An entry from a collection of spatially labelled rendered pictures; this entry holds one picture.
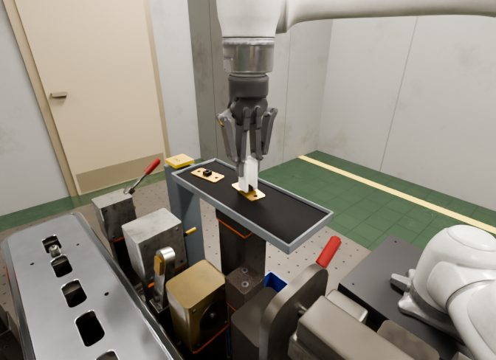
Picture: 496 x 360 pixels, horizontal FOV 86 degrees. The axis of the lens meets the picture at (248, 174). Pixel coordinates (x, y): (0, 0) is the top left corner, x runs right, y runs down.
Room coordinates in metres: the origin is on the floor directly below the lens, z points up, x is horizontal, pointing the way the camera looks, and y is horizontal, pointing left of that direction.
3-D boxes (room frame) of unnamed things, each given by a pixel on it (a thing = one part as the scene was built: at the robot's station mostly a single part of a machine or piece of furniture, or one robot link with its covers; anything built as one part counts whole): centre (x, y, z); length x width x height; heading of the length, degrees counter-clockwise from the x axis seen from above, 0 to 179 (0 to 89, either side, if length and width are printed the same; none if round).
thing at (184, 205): (0.69, 0.19, 0.92); 0.08 x 0.08 x 0.44; 44
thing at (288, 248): (0.51, 0.01, 1.16); 0.37 x 0.14 x 0.02; 44
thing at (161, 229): (0.47, 0.19, 0.90); 0.13 x 0.08 x 0.41; 134
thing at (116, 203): (0.66, 0.38, 0.88); 0.12 x 0.07 x 0.36; 134
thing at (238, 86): (0.51, 0.00, 1.36); 0.08 x 0.07 x 0.09; 123
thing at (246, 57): (0.51, 0.00, 1.43); 0.09 x 0.09 x 0.06
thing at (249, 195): (0.51, 0.00, 1.17); 0.08 x 0.04 x 0.01; 33
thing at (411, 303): (0.55, -0.54, 0.79); 0.22 x 0.18 x 0.06; 51
